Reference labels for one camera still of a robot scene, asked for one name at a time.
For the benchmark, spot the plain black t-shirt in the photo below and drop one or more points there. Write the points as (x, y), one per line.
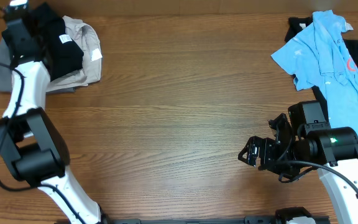
(65, 54)

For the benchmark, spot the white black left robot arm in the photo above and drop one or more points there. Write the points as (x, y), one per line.
(30, 145)

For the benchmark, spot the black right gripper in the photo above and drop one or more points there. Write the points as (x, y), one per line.
(268, 146)

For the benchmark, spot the black logo t-shirt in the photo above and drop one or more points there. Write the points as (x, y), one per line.
(316, 54)

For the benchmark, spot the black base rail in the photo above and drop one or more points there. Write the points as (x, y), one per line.
(264, 219)

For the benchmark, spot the folded beige shorts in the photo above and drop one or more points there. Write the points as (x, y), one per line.
(87, 39)

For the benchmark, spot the folded grey garment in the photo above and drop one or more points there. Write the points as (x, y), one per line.
(2, 74)

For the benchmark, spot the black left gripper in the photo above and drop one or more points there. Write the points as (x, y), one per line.
(9, 42)

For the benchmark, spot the light blue t-shirt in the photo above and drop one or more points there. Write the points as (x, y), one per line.
(343, 102)

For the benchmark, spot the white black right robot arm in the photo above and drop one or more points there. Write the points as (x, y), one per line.
(304, 142)

